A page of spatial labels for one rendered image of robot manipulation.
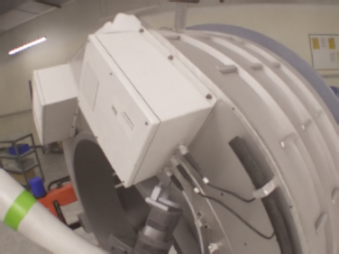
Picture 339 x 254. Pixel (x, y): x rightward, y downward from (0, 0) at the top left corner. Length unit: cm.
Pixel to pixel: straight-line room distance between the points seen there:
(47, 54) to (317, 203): 741
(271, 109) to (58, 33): 707
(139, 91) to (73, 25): 672
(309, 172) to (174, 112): 28
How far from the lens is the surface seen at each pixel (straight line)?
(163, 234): 47
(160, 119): 34
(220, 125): 41
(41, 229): 63
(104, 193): 129
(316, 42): 646
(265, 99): 48
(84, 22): 688
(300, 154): 48
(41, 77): 96
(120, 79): 38
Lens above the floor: 172
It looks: 13 degrees down
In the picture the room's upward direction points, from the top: 8 degrees counter-clockwise
